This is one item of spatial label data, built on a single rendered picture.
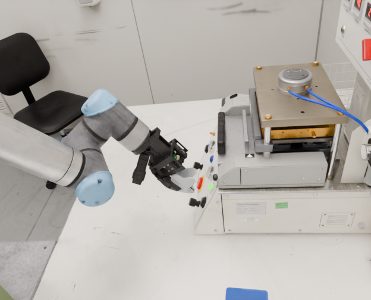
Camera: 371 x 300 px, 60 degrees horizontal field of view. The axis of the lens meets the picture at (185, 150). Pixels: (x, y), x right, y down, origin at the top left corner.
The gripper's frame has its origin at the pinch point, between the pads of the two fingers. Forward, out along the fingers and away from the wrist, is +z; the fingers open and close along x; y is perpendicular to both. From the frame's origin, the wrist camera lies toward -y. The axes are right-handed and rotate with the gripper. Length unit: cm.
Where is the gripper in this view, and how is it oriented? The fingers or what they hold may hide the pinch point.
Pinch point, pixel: (188, 189)
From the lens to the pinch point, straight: 88.7
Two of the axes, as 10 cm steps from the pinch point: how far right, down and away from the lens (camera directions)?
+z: 6.7, 6.1, 4.2
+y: 7.3, -4.6, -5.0
